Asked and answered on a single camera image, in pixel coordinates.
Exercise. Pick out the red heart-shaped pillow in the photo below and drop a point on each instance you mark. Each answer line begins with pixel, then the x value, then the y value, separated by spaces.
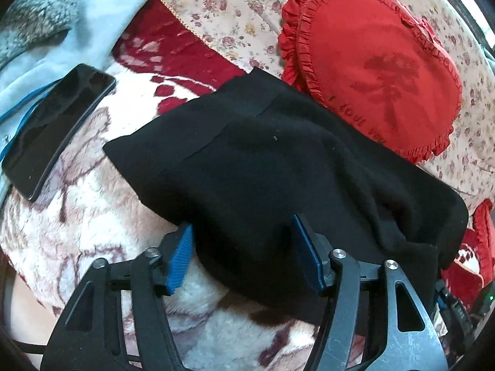
pixel 376 66

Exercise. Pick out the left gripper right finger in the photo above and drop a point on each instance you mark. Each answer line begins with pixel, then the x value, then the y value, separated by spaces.
pixel 376 300

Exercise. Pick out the black pants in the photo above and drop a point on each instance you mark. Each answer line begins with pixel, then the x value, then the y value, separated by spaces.
pixel 237 164

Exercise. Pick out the floral bed sheet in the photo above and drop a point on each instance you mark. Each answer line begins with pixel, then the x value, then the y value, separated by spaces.
pixel 246 33

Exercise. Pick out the black smartphone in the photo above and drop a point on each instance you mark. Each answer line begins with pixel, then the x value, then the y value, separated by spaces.
pixel 50 125

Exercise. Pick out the light blue fleece jacket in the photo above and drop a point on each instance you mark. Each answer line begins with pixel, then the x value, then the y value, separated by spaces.
pixel 42 40

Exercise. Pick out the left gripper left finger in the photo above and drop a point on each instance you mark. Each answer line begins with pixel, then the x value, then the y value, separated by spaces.
pixel 89 333

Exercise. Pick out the red and white plush blanket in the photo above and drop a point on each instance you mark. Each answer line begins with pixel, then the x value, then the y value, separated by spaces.
pixel 87 210

